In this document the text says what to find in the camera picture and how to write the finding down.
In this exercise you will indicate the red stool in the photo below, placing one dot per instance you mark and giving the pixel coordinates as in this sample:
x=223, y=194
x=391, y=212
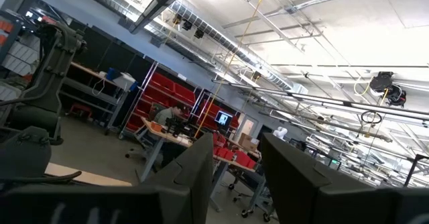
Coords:
x=80, y=107

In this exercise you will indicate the white robot figure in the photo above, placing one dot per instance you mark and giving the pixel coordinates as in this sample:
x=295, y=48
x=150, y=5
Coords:
x=280, y=132

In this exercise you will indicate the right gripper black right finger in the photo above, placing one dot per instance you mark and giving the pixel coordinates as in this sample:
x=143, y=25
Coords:
x=335, y=207

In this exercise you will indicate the red plastic bin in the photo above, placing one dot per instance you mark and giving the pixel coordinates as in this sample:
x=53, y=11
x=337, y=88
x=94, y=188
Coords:
x=244, y=158
x=223, y=150

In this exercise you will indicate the black background robot arm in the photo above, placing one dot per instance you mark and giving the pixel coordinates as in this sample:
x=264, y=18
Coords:
x=179, y=126

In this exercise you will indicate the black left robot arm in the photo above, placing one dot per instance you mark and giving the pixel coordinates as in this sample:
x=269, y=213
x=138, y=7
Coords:
x=50, y=76

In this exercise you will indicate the small computer monitor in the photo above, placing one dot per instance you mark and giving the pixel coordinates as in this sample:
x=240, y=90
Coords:
x=223, y=118

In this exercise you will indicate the blue container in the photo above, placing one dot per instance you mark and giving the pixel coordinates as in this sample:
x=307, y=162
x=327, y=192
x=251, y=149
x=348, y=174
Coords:
x=112, y=73

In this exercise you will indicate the red bin storage rack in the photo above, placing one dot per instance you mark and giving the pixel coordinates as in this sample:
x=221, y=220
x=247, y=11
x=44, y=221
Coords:
x=167, y=90

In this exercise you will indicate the wooden desk grey legs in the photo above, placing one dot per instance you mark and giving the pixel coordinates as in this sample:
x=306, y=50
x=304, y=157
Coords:
x=167, y=137

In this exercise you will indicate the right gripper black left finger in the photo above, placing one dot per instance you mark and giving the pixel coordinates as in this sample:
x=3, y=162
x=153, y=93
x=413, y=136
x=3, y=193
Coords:
x=134, y=207

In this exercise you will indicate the grey metal shelving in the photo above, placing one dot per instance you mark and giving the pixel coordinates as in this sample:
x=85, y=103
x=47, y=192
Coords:
x=90, y=93

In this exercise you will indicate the person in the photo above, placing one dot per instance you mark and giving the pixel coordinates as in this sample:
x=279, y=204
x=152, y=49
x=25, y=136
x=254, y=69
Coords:
x=167, y=115

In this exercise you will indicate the white plastic box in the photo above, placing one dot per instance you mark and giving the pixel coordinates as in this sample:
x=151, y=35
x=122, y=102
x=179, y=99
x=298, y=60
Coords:
x=124, y=81

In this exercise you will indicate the cardboard box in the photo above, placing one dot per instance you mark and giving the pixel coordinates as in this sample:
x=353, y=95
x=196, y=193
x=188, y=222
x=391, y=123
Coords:
x=248, y=143

